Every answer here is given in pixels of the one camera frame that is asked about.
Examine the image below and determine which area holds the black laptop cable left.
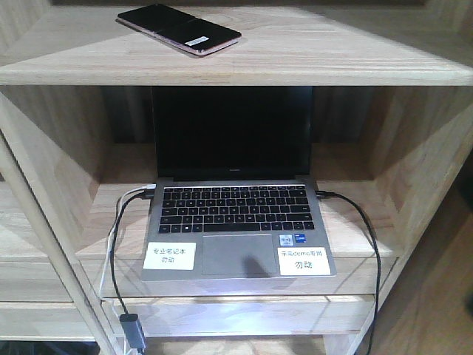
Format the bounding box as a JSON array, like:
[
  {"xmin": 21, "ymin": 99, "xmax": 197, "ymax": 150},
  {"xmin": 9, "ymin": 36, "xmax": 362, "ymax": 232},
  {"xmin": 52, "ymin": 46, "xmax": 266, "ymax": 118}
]
[{"xmin": 109, "ymin": 191, "xmax": 155, "ymax": 317}]

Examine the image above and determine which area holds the white paper label right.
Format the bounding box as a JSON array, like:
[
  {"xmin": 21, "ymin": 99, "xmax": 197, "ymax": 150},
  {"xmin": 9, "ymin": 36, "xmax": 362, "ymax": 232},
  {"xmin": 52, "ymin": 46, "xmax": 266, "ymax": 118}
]
[{"xmin": 278, "ymin": 247, "xmax": 332, "ymax": 276}]

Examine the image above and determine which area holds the white paper label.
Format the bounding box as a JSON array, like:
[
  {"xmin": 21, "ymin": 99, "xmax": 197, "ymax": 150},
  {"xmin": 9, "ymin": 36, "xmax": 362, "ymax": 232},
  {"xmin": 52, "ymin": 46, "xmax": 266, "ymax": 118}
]
[
  {"xmin": 143, "ymin": 242, "xmax": 196, "ymax": 271},
  {"xmin": 278, "ymin": 247, "xmax": 332, "ymax": 276}
]

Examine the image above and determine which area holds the white laptop cable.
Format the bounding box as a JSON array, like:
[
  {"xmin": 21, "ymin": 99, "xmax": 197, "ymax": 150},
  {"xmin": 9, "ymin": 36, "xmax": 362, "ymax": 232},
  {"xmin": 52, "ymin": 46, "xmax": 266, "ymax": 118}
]
[{"xmin": 98, "ymin": 183, "xmax": 156, "ymax": 355}]

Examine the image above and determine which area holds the black foldable smartphone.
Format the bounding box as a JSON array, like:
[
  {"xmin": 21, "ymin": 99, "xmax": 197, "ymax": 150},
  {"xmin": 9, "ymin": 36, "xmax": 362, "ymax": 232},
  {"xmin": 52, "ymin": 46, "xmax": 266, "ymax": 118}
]
[{"xmin": 117, "ymin": 4, "xmax": 242, "ymax": 56}]

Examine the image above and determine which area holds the white paper label left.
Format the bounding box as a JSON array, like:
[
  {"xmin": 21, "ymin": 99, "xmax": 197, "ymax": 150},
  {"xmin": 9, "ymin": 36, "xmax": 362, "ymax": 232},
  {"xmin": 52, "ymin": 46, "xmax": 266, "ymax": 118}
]
[{"xmin": 143, "ymin": 242, "xmax": 196, "ymax": 271}]

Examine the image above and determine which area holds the grey laptop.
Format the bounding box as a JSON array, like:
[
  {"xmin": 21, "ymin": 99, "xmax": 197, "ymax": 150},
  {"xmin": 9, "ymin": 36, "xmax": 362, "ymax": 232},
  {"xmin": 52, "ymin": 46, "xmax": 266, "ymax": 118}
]
[{"xmin": 142, "ymin": 86, "xmax": 336, "ymax": 282}]

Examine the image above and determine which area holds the grey adapter dongle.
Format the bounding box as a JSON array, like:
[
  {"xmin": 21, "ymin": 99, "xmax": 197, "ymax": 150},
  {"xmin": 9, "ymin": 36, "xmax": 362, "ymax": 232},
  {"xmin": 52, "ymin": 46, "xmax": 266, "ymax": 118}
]
[{"xmin": 119, "ymin": 314, "xmax": 146, "ymax": 354}]

